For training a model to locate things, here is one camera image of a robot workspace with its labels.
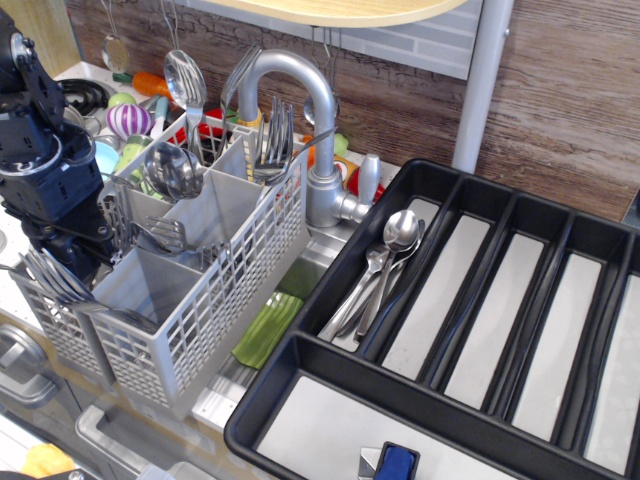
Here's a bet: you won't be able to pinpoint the blue sponge block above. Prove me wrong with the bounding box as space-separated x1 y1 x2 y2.
358 441 420 480

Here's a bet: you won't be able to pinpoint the black cutlery tray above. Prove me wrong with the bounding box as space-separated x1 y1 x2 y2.
224 159 639 479

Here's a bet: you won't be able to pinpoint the purple striped toy onion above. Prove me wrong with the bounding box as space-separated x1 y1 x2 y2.
106 104 154 140

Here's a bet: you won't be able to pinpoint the black stove burner coil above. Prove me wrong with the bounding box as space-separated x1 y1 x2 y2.
59 79 110 116

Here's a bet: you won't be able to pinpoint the light blue plastic bowl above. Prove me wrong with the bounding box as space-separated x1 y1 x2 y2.
95 142 120 179

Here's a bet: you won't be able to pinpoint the white metal post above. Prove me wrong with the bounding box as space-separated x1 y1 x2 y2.
452 0 515 173

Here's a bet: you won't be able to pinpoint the grey plastic cutlery basket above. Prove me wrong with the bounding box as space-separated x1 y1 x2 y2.
13 125 308 418

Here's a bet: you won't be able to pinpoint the orange toy carrot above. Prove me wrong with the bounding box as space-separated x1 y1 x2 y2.
112 71 172 100

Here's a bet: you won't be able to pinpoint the steel fork leaning on faucet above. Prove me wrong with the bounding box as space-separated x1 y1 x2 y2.
220 44 262 124

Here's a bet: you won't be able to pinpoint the hanging metal strainer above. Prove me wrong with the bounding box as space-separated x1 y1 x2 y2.
100 0 130 74

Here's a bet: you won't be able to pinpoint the steel spoon in tray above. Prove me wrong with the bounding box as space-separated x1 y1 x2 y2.
318 244 389 341
354 209 421 340

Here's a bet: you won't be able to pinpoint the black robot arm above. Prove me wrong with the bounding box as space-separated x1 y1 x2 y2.
1 12 114 282

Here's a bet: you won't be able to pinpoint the steel forks middle basket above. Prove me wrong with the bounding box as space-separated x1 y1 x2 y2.
106 184 231 270

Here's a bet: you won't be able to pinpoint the steel ladle spoons in basket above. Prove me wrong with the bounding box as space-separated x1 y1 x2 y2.
143 142 204 201

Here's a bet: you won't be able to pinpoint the wooden shelf board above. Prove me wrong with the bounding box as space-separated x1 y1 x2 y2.
207 0 464 28

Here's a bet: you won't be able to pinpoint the steel forks front left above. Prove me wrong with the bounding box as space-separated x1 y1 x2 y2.
20 251 159 334

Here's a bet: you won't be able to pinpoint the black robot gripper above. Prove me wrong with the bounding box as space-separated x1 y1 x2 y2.
1 124 116 284

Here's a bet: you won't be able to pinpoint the large steel serving spoon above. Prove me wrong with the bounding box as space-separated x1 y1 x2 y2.
164 49 207 161

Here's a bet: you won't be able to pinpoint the steel forks cluster back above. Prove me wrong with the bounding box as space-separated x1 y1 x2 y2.
252 97 294 186

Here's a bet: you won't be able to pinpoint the silver kitchen faucet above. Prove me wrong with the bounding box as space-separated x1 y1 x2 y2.
238 50 375 227

